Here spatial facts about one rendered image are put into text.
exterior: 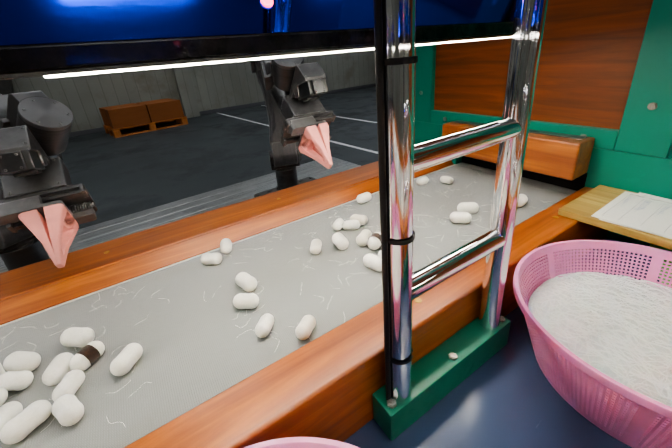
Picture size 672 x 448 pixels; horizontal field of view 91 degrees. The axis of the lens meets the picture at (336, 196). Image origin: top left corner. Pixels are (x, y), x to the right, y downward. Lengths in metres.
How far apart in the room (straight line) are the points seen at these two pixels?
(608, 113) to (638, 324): 0.39
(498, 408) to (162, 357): 0.37
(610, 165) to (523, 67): 0.46
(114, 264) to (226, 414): 0.36
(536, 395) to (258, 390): 0.30
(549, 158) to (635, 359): 0.38
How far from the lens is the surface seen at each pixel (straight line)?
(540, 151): 0.74
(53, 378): 0.49
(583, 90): 0.78
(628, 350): 0.47
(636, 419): 0.43
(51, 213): 0.57
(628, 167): 0.76
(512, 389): 0.47
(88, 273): 0.64
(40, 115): 0.59
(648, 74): 0.74
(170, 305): 0.53
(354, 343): 0.37
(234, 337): 0.44
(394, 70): 0.22
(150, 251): 0.63
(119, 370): 0.45
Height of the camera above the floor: 1.04
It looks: 23 degrees down
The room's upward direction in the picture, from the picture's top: 5 degrees counter-clockwise
